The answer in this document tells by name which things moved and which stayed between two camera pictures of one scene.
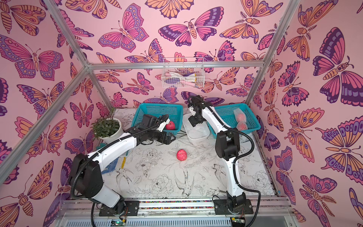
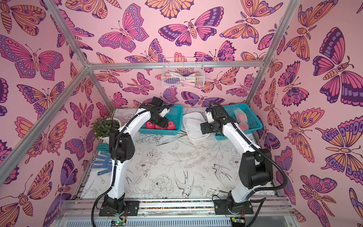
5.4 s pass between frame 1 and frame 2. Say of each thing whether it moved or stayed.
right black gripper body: moved
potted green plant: stayed
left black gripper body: moved
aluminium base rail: stayed
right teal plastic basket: stayed
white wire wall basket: stayed
